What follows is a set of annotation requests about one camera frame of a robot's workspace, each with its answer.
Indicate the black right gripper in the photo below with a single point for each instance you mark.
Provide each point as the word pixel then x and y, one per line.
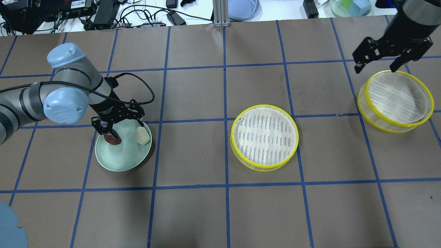
pixel 406 36

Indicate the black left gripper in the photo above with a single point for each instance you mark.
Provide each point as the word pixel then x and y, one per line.
pixel 105 111

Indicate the white steamed bun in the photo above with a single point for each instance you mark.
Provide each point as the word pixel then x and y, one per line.
pixel 141 136

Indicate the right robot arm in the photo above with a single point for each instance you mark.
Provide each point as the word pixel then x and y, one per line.
pixel 407 37

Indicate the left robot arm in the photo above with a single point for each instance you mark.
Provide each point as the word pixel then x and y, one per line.
pixel 76 85

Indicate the brown red bun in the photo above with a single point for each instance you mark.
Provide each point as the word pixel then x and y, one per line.
pixel 111 139

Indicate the pale green plate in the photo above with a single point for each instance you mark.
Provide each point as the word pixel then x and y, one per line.
pixel 125 156

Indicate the glass bowl with sponges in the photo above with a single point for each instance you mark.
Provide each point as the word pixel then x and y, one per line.
pixel 348 8

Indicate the black power adapter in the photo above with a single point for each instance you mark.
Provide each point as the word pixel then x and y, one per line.
pixel 175 18

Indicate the blue plate on bench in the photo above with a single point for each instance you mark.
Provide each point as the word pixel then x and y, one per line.
pixel 242 10

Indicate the aluminium frame post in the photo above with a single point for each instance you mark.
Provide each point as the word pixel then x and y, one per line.
pixel 221 15

